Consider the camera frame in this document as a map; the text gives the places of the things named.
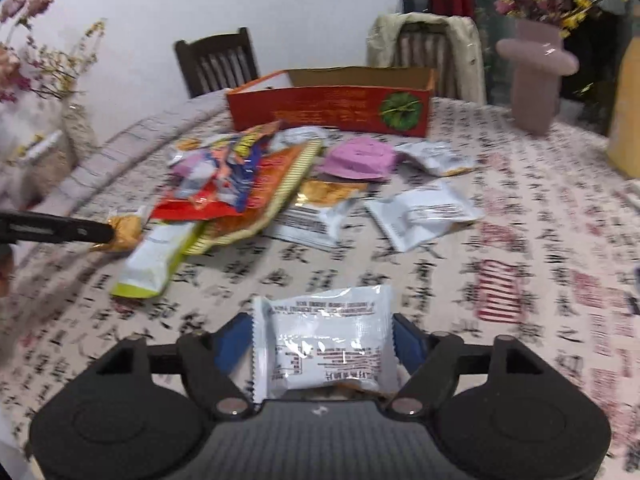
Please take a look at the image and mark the dried pink roses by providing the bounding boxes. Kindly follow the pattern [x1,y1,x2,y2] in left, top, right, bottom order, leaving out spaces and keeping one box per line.
[0,0,56,106]

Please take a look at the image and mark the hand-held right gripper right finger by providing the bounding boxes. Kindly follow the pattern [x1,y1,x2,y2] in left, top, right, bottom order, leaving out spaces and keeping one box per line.
[387,312,546,417]

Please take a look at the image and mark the gold snack packet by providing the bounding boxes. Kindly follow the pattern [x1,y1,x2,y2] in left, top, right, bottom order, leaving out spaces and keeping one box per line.
[270,179,368,252]
[92,212,147,256]

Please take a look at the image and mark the yellow flower twigs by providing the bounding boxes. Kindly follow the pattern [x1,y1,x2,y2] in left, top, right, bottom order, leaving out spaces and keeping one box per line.
[30,19,108,103]

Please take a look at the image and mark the small floral vase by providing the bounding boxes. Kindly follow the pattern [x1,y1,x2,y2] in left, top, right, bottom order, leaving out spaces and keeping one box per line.
[60,102,98,163]

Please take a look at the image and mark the green white snack packet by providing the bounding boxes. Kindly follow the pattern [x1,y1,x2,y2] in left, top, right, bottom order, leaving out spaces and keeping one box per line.
[111,220,201,301]

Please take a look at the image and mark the pink snack packet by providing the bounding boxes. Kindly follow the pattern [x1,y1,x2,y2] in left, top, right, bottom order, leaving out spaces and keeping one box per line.
[317,136,398,182]

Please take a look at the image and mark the clear plastic packet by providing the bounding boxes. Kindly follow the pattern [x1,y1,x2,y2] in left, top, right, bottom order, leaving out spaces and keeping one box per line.
[251,284,401,406]

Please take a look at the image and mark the red cardboard box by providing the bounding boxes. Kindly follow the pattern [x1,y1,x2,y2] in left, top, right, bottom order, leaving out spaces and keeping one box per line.
[226,66,440,138]

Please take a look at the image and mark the lavender white snack packet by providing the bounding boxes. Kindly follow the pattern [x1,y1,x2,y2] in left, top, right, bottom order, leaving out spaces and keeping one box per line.
[170,147,221,198]

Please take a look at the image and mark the chair with beige jacket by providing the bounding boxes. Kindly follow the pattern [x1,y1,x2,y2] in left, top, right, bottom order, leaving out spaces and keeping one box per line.
[366,11,488,106]

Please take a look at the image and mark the yellow thermos jug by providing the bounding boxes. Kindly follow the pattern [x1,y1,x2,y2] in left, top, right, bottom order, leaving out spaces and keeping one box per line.
[606,35,640,181]

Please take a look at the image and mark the pink textured vase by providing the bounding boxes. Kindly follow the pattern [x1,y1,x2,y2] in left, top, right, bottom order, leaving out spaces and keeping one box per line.
[0,105,31,208]

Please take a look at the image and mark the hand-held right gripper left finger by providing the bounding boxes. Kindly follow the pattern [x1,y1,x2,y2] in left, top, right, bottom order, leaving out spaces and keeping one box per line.
[95,312,258,419]

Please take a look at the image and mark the orange striped snack bag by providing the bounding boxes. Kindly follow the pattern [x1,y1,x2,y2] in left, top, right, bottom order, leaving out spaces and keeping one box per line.
[192,140,323,248]

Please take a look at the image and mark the grey woven blanket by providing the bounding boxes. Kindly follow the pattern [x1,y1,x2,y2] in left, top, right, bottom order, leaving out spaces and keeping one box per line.
[45,91,236,211]

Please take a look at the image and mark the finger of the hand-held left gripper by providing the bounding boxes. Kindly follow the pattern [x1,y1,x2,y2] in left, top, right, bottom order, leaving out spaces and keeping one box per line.
[0,211,115,246]

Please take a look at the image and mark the brown slatted wooden chair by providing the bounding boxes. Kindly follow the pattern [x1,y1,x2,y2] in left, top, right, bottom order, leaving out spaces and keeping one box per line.
[397,22,458,98]

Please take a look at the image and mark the clear plastic container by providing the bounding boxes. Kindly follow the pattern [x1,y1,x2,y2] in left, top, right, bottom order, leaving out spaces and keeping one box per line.
[12,130,76,186]

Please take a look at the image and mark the dark wooden chair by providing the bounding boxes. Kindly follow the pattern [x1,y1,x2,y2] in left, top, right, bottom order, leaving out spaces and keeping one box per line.
[174,26,261,99]

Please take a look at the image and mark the red orange cartoon snack bag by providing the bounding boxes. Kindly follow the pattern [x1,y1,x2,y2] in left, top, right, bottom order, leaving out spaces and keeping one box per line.
[212,122,283,213]

